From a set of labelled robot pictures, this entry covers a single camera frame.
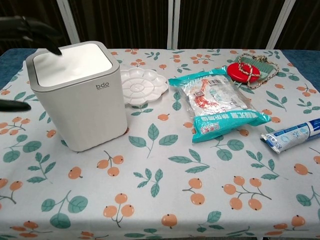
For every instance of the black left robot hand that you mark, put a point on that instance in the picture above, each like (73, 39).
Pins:
(35, 28)

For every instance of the white plastic trash bin lid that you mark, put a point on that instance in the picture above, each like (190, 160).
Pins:
(75, 66)

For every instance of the white desktop trash bin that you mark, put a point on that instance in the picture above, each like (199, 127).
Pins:
(82, 117)

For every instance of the blue table cover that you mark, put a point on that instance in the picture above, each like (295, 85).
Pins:
(7, 60)

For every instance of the white flower-shaped paint palette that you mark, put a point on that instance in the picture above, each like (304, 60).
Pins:
(142, 86)

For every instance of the teal clear snack bag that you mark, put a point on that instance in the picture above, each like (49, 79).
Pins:
(215, 105)

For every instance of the fruit leaf print tablecloth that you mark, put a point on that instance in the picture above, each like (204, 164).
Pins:
(160, 190)

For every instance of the red round disc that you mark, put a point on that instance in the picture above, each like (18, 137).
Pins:
(235, 72)

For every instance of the green bristle brush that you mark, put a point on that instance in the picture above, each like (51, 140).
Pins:
(265, 66)

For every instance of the blue white toothpaste tube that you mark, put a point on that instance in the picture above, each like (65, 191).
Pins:
(287, 136)

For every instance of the white vertical frame post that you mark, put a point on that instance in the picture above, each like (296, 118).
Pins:
(173, 22)

